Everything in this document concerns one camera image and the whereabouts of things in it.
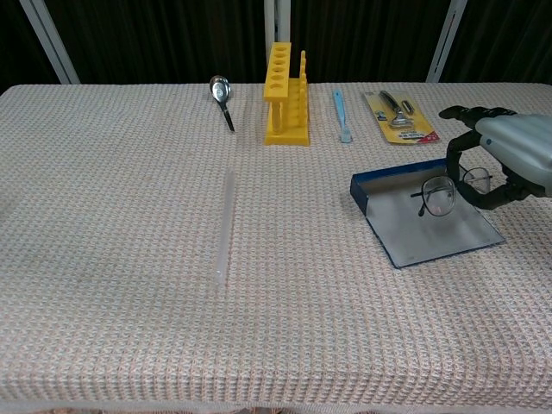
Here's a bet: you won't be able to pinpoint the blue glasses case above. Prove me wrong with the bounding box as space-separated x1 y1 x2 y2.
349 157 507 270

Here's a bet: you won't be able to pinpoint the yellow test tube rack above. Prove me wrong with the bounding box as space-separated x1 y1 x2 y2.
262 41 311 147

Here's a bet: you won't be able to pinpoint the clear glass test tube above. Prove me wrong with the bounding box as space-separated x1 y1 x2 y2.
214 170 237 285

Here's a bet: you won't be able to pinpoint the metal spoon black handle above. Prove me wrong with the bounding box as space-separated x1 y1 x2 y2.
209 74 236 134

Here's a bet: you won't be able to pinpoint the white metal frame post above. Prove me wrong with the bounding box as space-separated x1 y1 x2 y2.
263 0 292 45
19 0 81 85
425 0 469 84

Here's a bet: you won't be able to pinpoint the beige waffle-weave tablecloth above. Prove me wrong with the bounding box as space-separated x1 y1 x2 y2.
0 81 552 414

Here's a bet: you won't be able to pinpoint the razor in yellow blister pack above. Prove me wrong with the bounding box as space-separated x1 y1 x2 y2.
362 89 442 146

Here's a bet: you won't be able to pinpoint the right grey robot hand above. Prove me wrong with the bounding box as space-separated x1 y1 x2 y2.
438 105 552 211

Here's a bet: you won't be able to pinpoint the light blue toothbrush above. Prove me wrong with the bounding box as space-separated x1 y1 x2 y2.
331 89 354 144

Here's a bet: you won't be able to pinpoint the thin dark-framed eyeglasses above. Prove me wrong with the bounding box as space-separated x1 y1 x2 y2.
410 166 493 218

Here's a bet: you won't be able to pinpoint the black pleated curtain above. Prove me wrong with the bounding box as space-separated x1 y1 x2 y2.
0 0 552 114

